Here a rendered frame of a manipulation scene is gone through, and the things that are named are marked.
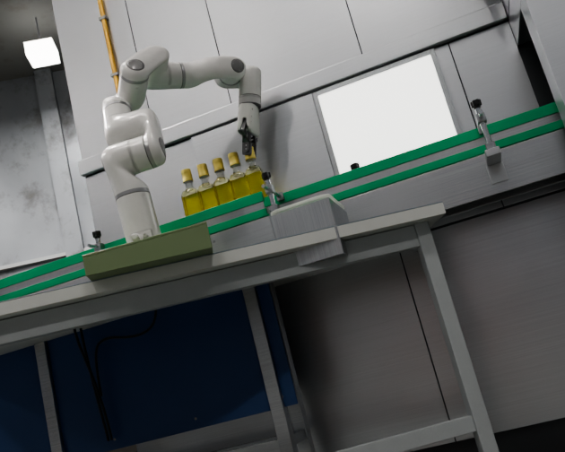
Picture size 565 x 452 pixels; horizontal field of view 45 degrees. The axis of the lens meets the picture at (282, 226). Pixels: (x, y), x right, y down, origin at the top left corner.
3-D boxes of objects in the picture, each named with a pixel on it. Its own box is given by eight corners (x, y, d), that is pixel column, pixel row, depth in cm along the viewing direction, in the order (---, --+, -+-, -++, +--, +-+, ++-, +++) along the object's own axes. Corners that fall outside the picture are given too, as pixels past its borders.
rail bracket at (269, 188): (290, 216, 213) (281, 178, 215) (273, 206, 197) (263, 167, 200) (282, 219, 213) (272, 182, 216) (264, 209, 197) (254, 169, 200)
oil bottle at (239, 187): (263, 232, 222) (247, 171, 227) (256, 230, 217) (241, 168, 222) (247, 237, 223) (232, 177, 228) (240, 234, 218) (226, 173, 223)
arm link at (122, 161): (118, 207, 190) (105, 154, 193) (163, 193, 190) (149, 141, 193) (108, 200, 180) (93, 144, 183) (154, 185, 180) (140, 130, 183)
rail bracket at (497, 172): (508, 180, 194) (484, 109, 199) (509, 167, 178) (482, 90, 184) (491, 186, 195) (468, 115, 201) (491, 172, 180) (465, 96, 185)
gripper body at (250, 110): (244, 108, 233) (244, 140, 231) (233, 99, 224) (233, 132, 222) (265, 107, 231) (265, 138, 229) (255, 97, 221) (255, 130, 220)
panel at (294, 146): (465, 144, 219) (434, 51, 226) (465, 142, 216) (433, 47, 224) (214, 227, 241) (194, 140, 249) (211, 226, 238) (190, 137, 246)
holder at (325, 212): (357, 239, 203) (350, 214, 205) (335, 224, 177) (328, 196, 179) (303, 255, 207) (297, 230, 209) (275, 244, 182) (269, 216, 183)
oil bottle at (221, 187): (247, 237, 224) (231, 177, 228) (240, 235, 218) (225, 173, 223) (230, 242, 225) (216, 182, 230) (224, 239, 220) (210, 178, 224)
